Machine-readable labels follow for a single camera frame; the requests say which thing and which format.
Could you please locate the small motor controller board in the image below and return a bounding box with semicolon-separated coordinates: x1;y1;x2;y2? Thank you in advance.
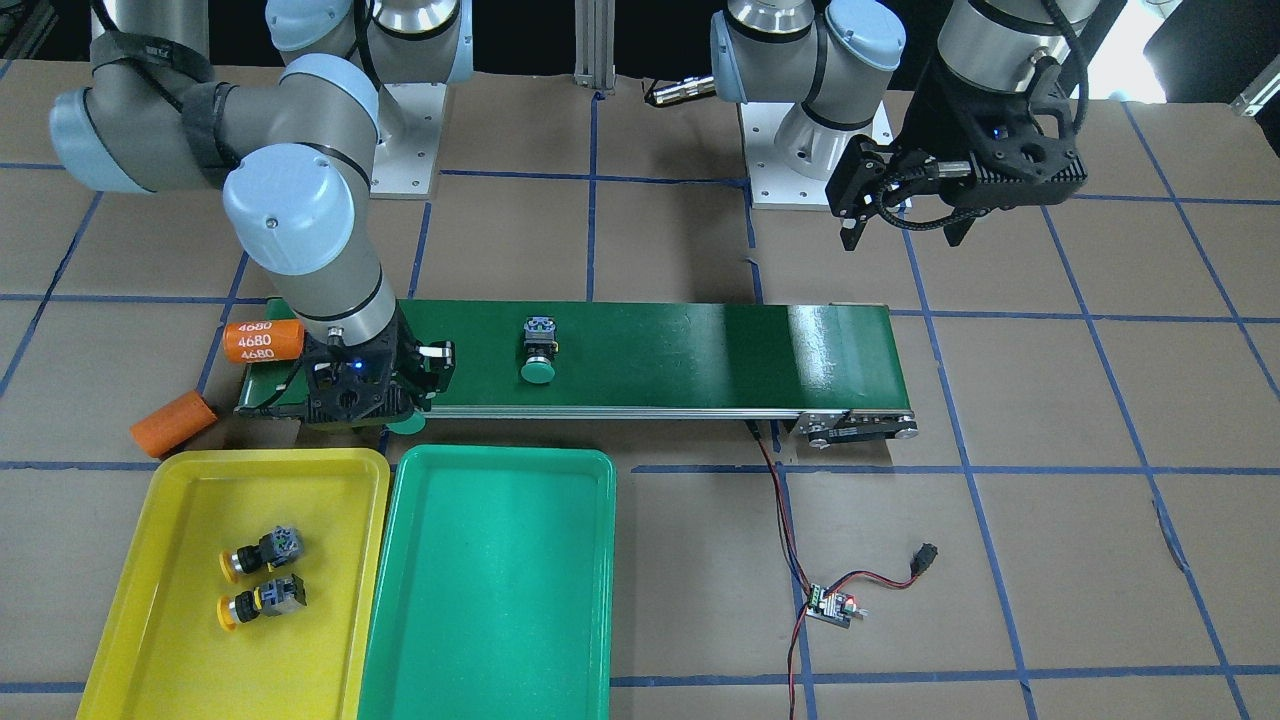
804;584;868;629

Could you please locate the aluminium frame post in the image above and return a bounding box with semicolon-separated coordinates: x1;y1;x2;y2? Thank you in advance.
572;0;616;95

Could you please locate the green plastic tray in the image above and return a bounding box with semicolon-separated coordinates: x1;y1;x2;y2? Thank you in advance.
358;445;616;719

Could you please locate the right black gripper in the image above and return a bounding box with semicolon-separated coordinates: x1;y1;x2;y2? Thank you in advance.
300;309;456;427

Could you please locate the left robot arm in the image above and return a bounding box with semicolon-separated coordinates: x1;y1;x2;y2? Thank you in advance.
710;1;1097;251

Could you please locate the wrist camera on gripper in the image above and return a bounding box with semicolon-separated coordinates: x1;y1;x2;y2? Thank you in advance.
234;350;411;429

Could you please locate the orange cylinder marked 4680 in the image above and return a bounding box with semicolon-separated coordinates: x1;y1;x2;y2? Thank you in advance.
221;319;305;364

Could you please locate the yellow push button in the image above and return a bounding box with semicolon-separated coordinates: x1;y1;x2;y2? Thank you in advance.
216;574;307;632
218;527;305;583

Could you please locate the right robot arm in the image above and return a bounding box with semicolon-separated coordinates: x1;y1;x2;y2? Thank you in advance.
49;1;474;434

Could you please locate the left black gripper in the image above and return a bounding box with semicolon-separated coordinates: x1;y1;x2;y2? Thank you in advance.
826;53;1088;251

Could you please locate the green conveyor belt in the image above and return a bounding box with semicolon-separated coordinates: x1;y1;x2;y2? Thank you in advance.
232;296;923;448

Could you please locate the red black power cable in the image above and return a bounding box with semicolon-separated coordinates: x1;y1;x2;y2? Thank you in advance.
744;420;941;720

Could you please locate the plain orange cylinder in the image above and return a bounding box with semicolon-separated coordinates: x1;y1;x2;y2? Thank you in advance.
129;389;218;459

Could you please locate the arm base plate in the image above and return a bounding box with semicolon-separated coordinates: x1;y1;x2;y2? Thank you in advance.
371;83;448;200
739;102;893;211

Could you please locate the yellow plastic tray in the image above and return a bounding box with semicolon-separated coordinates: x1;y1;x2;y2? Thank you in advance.
78;448;390;719

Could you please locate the green push button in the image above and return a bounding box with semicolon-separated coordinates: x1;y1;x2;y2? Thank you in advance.
518;316;559;386
385;411;428;436

